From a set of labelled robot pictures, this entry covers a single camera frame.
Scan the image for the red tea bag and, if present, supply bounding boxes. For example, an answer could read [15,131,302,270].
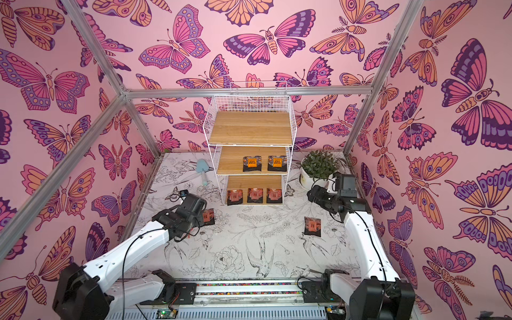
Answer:
[203,208,215,226]
[266,188,283,204]
[227,189,243,205]
[303,217,322,237]
[247,188,263,203]

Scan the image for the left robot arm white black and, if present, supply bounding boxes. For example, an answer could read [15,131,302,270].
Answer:
[52,193,207,319]

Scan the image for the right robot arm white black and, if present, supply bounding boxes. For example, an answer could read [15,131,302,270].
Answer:
[307,173,415,319]

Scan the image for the orange tea bag middle right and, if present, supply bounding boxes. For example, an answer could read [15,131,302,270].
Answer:
[267,155,287,172]

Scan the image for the orange tea bag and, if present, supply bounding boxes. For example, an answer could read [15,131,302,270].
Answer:
[243,155,261,172]
[267,155,287,172]

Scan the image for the orange tea bag middle centre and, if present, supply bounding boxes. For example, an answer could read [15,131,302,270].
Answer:
[243,155,261,172]

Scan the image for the green plant in white pot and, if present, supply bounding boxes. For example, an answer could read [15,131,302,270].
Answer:
[299,150,341,190]

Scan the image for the teal and white spatula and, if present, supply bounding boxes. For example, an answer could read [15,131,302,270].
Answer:
[196,159,209,186]

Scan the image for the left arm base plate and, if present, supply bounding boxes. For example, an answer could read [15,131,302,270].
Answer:
[140,283,197,305]

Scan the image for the white wire three-tier shelf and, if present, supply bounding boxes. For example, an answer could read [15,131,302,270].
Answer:
[203,95,297,205]

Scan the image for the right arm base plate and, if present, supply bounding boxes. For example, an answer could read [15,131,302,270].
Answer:
[299,278,358,304]

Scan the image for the aluminium rail with coloured strip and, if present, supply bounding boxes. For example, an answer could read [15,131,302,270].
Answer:
[79,278,413,309]

